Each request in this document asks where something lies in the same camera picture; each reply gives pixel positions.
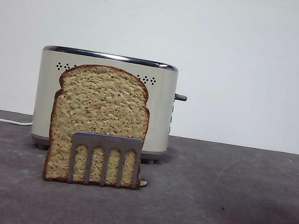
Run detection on brown wholegrain bread slice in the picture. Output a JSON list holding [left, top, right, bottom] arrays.
[[41, 58, 158, 196]]

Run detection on cream two-slot toaster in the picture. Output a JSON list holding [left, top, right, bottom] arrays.
[[27, 43, 181, 168]]

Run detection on grey toaster lever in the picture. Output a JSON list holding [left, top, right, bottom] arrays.
[[174, 93, 189, 103]]

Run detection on shiny metal toast rack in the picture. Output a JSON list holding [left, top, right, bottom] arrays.
[[65, 129, 154, 195]]

